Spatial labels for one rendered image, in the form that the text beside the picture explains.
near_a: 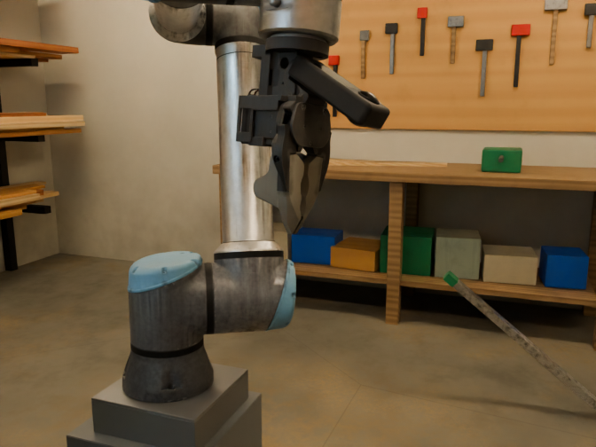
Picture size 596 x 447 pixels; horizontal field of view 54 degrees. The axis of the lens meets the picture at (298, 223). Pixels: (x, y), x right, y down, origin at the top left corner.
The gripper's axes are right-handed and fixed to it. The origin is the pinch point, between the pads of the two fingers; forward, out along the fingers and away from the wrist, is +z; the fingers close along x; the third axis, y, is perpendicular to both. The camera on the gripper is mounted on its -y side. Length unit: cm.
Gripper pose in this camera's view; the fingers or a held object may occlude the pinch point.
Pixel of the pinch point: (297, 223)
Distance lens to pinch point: 65.7
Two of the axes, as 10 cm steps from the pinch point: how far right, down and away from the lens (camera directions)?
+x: -6.0, 0.3, -8.0
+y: -8.0, -1.2, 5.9
